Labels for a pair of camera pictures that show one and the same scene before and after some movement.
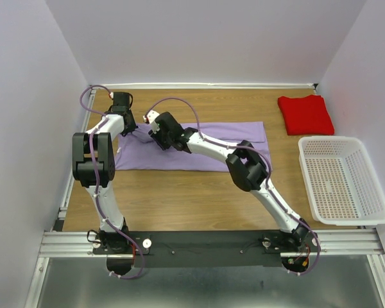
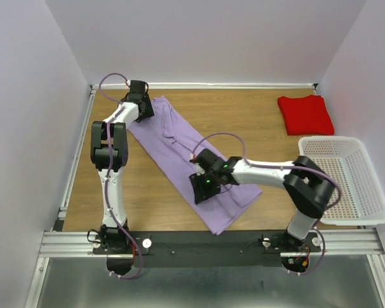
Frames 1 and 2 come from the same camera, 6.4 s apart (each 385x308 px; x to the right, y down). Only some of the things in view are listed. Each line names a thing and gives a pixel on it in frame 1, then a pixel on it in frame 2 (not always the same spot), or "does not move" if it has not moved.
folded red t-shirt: [306, 115] does not move
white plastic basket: [342, 184] does not move
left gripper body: [132, 126] to [148, 110]
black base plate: [205, 248] does not move
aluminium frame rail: [67, 244] does not move
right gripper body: [163, 141] to [217, 183]
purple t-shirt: [139, 150] to [172, 143]
